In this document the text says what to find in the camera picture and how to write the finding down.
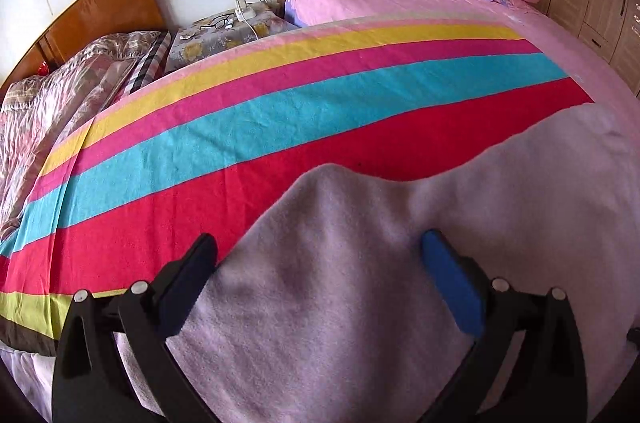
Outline rainbow striped blanket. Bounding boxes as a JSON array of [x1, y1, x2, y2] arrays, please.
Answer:
[[1, 16, 588, 356]]

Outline pink bed sheet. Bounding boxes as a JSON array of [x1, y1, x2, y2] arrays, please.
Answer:
[[284, 0, 639, 139]]

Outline nightstand with floral cloth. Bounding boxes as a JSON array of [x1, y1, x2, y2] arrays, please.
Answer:
[[165, 1, 296, 73]]

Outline eyeglasses on nightstand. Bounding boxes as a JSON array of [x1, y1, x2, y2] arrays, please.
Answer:
[[202, 13, 235, 30]]

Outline small wooden headboard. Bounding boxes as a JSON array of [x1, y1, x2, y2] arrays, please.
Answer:
[[1, 0, 166, 94]]

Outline floral pink grey quilt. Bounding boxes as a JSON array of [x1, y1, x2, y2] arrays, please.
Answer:
[[1, 31, 171, 239]]

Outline lilac sweatpants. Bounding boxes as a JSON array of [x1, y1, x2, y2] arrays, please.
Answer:
[[168, 104, 639, 422]]

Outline white power strip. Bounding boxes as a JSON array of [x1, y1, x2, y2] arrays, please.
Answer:
[[234, 0, 256, 22]]

